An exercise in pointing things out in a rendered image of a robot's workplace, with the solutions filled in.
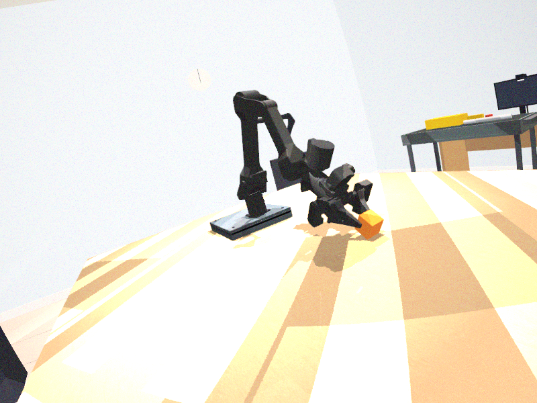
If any orange block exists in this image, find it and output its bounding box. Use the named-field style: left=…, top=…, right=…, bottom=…
left=355, top=209, right=384, bottom=240

